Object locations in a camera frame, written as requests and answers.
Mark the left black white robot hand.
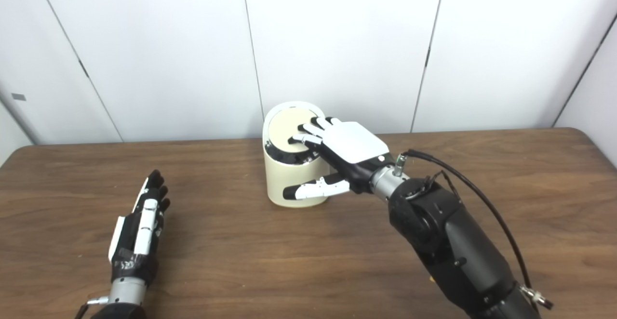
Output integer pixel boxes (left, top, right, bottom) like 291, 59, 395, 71
108, 170, 171, 286

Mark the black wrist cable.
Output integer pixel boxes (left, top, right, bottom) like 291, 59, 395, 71
394, 149, 554, 310
75, 297, 109, 319

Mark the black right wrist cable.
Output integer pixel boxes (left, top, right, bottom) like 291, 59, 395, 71
394, 149, 554, 310

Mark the cream desktop trash bin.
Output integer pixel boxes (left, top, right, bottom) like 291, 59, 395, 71
262, 101, 333, 208

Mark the cream round bin lid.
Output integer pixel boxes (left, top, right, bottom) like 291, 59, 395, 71
268, 108, 319, 153

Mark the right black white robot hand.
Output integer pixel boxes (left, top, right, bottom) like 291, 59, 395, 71
282, 116, 397, 200

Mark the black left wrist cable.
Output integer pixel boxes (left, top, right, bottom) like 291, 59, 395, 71
75, 297, 109, 319

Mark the black bin liner bag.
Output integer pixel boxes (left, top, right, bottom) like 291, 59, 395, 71
265, 143, 314, 165

